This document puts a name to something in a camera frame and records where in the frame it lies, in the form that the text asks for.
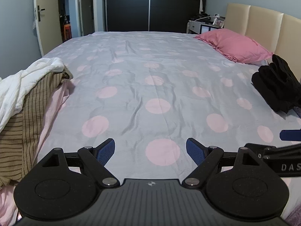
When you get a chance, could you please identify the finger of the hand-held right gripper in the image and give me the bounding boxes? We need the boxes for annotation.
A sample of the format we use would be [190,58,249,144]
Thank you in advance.
[279,129,301,141]

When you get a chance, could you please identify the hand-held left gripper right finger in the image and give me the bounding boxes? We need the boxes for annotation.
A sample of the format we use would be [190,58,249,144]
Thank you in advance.
[181,138,262,189]

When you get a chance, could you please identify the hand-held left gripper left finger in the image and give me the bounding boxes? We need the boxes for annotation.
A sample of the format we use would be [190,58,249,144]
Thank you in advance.
[42,138,120,189]

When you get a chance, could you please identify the black pants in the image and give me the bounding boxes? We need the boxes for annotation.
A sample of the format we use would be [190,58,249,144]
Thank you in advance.
[251,54,301,114]

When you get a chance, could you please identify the pale pink cloth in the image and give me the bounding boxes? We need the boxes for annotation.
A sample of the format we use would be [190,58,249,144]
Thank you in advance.
[0,80,71,224]

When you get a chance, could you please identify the white patterned pillow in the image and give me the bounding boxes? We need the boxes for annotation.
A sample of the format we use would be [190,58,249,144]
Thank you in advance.
[249,59,269,67]

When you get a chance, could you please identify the beige striped cloth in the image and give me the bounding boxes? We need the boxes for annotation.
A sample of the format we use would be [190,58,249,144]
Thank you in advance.
[0,72,73,186]

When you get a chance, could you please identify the grey pink-dotted bed cover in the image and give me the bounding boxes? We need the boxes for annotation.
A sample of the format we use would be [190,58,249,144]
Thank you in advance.
[35,31,301,218]

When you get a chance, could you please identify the pink pillow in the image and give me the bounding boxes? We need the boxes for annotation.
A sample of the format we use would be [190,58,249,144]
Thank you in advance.
[194,28,273,64]

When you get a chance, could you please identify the white gauze cloth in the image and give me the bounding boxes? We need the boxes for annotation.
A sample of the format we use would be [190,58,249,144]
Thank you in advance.
[0,58,65,132]

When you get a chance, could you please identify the cream padded headboard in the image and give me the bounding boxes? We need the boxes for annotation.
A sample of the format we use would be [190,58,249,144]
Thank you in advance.
[223,3,301,80]

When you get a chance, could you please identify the white nightstand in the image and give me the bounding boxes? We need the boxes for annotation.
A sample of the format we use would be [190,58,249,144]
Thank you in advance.
[187,16,226,35]

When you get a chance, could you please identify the cream door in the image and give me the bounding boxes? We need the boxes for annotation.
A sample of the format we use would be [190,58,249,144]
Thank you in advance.
[33,0,63,57]

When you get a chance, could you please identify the black wardrobe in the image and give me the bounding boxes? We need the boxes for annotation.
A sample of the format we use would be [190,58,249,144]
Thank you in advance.
[105,0,203,32]

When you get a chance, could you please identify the metal door handle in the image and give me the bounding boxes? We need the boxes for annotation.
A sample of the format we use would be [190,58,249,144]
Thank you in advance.
[35,5,46,23]

